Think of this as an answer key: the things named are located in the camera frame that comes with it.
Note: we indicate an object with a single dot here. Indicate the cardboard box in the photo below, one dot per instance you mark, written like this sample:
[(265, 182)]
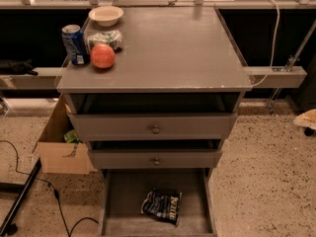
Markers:
[(57, 156)]

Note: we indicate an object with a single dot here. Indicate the middle grey drawer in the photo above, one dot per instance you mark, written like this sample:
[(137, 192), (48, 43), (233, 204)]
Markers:
[(141, 159)]

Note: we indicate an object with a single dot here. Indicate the white bowl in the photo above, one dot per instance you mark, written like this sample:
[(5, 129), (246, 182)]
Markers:
[(106, 16)]

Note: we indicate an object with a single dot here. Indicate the blue soda can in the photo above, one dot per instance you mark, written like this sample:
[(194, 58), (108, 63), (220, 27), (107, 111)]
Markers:
[(74, 42)]

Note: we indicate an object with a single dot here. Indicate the grey metal rail beam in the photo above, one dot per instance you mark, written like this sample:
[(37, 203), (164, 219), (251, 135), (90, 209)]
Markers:
[(264, 77)]

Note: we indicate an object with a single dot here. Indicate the top grey drawer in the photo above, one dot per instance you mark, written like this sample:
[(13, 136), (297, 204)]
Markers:
[(138, 127)]

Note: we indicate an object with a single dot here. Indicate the green packet in box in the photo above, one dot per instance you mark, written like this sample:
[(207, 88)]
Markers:
[(71, 137)]

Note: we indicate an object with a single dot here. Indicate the bottom grey open drawer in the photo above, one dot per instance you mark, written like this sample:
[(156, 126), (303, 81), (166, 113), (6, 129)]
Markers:
[(127, 189)]

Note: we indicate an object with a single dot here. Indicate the grey drawer cabinet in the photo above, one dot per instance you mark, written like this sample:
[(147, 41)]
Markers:
[(175, 60)]

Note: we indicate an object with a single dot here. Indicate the red apple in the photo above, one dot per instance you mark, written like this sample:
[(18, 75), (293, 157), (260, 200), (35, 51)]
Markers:
[(102, 56)]

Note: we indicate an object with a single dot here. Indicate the blue chip bag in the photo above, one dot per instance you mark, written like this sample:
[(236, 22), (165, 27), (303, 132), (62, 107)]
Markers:
[(162, 206)]

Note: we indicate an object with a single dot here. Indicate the black metal floor bar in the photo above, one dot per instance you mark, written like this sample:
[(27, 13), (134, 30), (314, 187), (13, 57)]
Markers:
[(20, 191)]

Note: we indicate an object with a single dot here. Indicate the drawer round knob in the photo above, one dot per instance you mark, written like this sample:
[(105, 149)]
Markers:
[(156, 161), (155, 129)]

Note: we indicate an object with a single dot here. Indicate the middle drawer round knob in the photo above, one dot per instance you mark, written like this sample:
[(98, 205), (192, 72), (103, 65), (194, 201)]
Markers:
[(156, 161)]

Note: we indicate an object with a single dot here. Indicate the black object on ledge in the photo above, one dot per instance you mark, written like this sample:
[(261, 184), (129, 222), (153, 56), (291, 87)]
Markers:
[(16, 67)]

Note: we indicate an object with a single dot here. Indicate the green white snack bag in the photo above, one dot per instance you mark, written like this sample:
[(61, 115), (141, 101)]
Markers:
[(112, 38)]

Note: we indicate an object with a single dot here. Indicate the top drawer round knob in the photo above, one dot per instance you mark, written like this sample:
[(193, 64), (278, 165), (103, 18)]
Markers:
[(155, 129)]

